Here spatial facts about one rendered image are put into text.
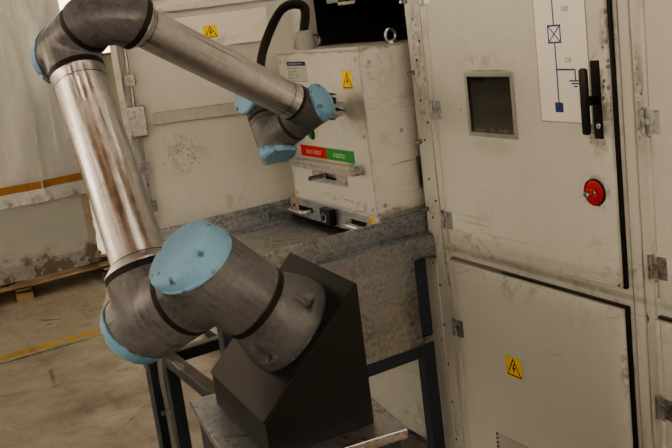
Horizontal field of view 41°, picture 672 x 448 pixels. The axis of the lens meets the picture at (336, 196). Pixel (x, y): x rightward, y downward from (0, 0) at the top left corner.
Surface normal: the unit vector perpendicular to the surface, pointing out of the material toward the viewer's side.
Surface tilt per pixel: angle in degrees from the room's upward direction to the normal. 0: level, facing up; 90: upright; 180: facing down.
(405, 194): 90
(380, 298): 90
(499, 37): 90
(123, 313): 76
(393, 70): 90
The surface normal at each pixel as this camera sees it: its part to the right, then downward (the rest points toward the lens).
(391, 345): 0.50, 0.11
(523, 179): -0.86, 0.21
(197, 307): -0.14, 0.69
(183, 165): 0.10, 0.19
